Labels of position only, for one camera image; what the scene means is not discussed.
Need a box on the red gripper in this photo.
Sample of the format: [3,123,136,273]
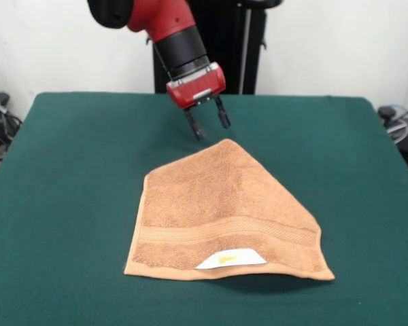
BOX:
[165,61,232,141]

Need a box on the orange terry towel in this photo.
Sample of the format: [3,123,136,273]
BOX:
[122,138,336,282]

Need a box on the dark green table cloth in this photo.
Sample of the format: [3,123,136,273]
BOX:
[0,92,408,326]

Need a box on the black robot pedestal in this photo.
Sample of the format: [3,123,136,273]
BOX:
[145,0,286,95]

